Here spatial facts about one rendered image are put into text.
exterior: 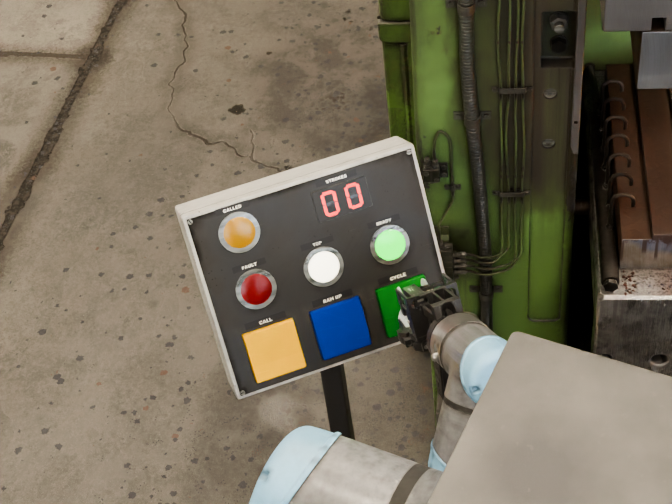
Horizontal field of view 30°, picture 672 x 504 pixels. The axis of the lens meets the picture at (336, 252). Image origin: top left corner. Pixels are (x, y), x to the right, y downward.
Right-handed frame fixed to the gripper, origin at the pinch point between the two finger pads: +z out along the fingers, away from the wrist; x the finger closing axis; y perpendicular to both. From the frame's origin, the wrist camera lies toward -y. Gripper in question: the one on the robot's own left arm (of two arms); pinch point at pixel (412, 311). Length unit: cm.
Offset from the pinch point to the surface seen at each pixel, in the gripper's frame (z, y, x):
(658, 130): 21, 8, -52
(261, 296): 2.9, 8.3, 19.6
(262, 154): 186, -11, -11
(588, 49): 45, 19, -53
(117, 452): 113, -53, 51
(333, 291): 3.2, 5.5, 9.6
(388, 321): 2.5, -1.2, 3.2
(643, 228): 5.8, -1.6, -39.3
